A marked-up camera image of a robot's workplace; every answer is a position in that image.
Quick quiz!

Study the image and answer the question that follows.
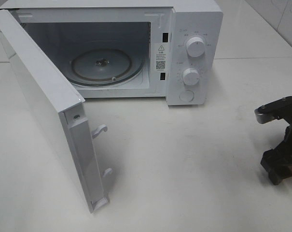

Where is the white microwave oven body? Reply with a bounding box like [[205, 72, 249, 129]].
[[0, 0, 223, 105]]

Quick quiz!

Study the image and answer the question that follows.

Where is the lower white timer knob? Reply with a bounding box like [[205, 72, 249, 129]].
[[182, 68, 200, 86]]

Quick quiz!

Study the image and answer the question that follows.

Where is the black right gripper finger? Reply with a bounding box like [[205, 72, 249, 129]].
[[261, 147, 292, 185]]

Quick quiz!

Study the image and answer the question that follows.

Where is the round white door button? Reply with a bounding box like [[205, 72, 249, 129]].
[[180, 90, 194, 102]]

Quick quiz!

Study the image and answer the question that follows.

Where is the upper white power knob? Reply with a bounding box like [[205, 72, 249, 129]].
[[186, 35, 206, 58]]

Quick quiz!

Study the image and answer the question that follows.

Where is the white microwave door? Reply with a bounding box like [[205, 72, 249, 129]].
[[0, 10, 109, 212]]

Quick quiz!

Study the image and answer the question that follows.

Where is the glass microwave turntable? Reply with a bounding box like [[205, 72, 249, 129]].
[[67, 48, 144, 87]]

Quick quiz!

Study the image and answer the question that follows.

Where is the white warning label sticker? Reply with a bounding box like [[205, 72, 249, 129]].
[[154, 43, 168, 71]]

